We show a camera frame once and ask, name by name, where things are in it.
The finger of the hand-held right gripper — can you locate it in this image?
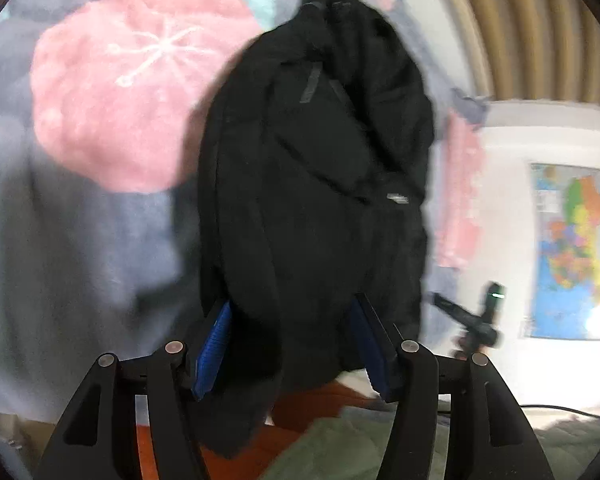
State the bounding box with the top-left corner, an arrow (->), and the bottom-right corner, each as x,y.
431,291 -> 468,321

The green cloth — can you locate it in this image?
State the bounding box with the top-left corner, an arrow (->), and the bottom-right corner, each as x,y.
257,402 -> 600,480

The colourful wall map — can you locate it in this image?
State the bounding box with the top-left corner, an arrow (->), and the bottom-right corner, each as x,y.
521,161 -> 600,342

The orange cloth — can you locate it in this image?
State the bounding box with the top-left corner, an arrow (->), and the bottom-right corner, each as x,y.
135,379 -> 383,480

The grey pink floral blanket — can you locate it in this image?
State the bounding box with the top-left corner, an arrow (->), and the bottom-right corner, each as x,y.
0,0 -> 491,423

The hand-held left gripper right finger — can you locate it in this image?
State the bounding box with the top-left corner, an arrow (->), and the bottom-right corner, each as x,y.
352,292 -> 556,480

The brown striped window blind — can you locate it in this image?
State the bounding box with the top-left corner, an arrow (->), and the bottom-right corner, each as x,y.
427,0 -> 600,107

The black cable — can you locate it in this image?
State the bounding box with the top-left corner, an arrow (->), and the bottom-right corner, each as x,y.
519,402 -> 600,420

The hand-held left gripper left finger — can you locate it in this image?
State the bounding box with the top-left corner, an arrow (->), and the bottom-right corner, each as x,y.
34,300 -> 233,480

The black hooded jacket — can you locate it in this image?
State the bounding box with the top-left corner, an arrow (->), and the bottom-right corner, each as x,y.
197,0 -> 437,461

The pink printed pillow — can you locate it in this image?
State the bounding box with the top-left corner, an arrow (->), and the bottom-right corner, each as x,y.
436,112 -> 487,270

